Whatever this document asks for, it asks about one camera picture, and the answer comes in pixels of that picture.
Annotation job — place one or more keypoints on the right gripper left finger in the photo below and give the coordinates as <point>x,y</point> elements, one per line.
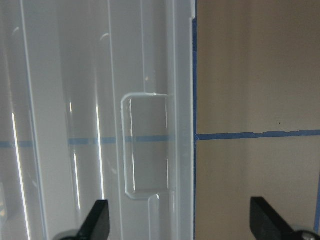
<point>97,224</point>

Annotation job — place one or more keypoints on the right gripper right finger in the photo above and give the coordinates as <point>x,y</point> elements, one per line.
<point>266,223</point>

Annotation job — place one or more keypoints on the clear plastic box lid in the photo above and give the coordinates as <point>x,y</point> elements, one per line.
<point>96,103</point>

